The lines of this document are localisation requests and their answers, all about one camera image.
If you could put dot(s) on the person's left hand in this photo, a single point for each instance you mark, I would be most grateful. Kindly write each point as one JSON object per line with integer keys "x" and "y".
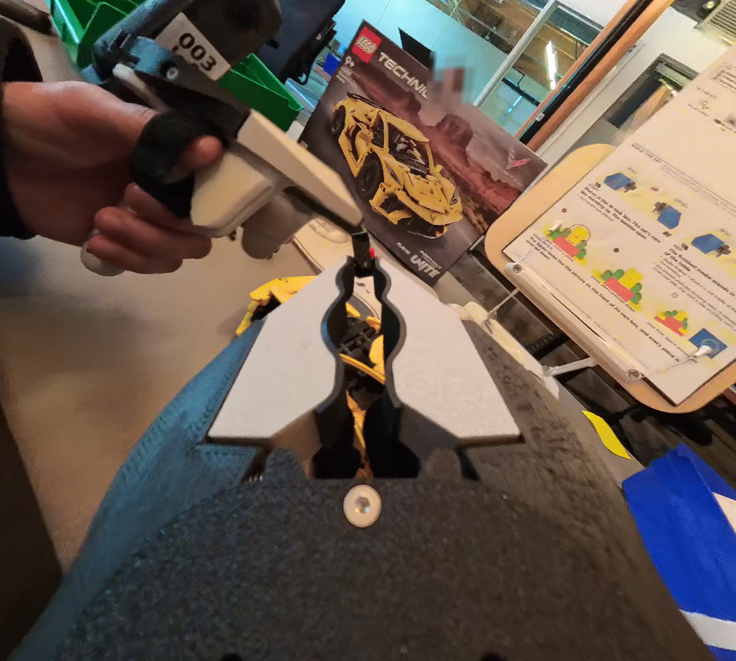
{"x": 69, "y": 155}

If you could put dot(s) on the person's left forearm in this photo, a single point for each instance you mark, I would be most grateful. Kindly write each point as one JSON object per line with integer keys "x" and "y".
{"x": 17, "y": 57}

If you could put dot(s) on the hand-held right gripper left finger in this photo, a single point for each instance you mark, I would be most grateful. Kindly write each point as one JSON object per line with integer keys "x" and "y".
{"x": 276, "y": 379}

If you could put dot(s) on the grey desk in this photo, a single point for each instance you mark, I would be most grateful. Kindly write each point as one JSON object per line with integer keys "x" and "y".
{"x": 144, "y": 356}

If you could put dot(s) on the yellow paper scrap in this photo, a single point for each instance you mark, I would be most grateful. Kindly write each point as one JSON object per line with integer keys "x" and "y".
{"x": 606, "y": 434}

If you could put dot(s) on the white stand base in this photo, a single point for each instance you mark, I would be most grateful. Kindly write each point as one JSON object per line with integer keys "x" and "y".
{"x": 506, "y": 336}

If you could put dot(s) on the yellow toy brick car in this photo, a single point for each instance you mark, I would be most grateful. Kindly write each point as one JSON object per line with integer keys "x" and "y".
{"x": 276, "y": 293}

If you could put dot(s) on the black brick assembly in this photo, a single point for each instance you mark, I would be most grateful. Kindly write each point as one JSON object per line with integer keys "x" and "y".
{"x": 362, "y": 253}

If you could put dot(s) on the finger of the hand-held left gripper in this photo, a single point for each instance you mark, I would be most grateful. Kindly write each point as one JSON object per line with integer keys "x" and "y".
{"x": 299, "y": 178}
{"x": 276, "y": 230}

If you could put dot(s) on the toy car set box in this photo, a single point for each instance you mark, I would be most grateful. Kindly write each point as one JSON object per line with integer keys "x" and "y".
{"x": 414, "y": 166}

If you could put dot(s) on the printed task sheet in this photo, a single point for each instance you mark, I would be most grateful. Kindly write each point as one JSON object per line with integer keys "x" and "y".
{"x": 632, "y": 247}

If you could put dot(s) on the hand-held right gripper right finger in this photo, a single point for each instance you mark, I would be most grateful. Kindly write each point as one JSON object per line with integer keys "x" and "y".
{"x": 454, "y": 379}

